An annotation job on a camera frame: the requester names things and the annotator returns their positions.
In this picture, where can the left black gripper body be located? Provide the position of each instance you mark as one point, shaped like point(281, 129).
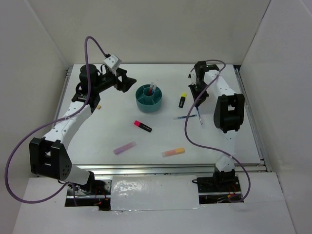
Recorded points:
point(107, 80)

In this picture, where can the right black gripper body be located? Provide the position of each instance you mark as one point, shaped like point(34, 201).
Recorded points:
point(201, 82)

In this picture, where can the black yellow highlighter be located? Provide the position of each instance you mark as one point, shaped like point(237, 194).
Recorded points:
point(182, 100)

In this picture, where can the blue clear pen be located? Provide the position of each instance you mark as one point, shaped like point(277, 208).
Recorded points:
point(184, 117)

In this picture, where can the purple pink highlighter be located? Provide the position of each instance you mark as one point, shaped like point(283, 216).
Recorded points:
point(124, 148)

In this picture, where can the orange highlighter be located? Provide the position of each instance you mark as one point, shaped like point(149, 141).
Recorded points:
point(173, 152)

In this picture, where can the blue capped gel pen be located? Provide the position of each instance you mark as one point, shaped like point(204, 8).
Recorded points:
point(199, 116)

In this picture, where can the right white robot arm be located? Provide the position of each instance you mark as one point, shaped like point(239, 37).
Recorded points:
point(228, 113)

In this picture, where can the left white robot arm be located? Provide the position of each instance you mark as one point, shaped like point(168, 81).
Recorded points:
point(48, 155)

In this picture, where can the teal round organizer container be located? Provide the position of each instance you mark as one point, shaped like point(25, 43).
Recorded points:
point(146, 103)

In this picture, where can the black pink highlighter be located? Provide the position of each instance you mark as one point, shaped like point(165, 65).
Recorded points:
point(142, 126)

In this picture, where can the white foil cover plate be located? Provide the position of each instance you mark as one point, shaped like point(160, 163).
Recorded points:
point(144, 193)

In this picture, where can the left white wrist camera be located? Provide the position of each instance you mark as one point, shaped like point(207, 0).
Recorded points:
point(112, 62)

